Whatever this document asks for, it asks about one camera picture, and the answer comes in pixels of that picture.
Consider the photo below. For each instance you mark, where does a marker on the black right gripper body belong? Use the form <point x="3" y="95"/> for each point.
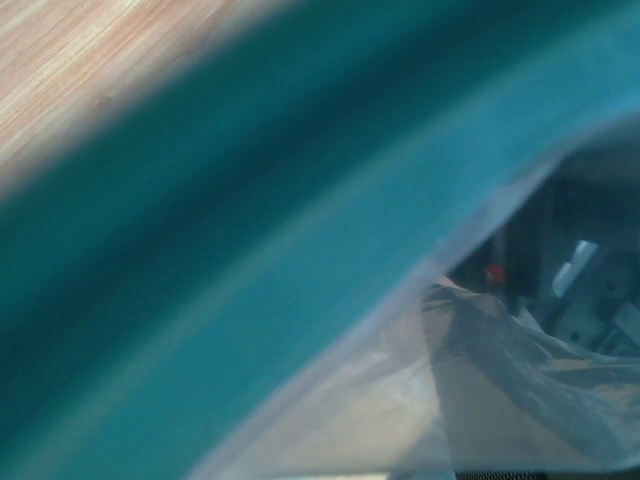
<point x="569" y="256"/>

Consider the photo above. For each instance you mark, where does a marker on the blue zip top bag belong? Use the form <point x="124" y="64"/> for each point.
<point x="160" y="279"/>

